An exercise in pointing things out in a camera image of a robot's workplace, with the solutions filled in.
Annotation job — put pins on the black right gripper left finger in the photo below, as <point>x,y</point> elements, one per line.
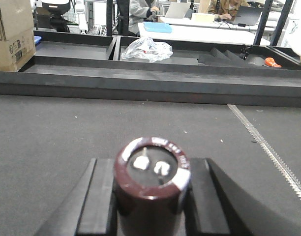
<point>90,208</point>

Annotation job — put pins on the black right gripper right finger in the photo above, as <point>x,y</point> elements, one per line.
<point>215,205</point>

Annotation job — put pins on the maroon cylindrical capacitor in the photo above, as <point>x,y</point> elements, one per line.
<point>151,176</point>

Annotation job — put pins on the metal toothed strip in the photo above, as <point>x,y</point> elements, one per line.
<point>278,162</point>

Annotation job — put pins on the black foam wedges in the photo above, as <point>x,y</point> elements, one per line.
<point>217,58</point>

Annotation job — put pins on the crumpled clear plastic bag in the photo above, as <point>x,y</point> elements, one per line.
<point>147,48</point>

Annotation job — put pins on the white work table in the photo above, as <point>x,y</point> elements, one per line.
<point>199,34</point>

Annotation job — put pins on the light blue flat case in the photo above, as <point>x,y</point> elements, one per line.
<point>157,27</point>

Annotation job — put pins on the large cardboard box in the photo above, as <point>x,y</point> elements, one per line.
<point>17,44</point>

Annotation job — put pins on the dark laptop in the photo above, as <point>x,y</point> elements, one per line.
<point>248,16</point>

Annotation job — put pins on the person in brown jacket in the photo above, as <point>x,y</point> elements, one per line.
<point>225,9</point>

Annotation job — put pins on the open silver laptop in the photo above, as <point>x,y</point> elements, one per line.
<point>177,10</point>

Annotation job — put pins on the black office chair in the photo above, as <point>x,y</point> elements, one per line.
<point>57,8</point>

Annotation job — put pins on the seated person grey clothes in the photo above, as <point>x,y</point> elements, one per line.
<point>140,11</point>

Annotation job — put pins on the orange handled tool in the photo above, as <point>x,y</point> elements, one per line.
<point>270,62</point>

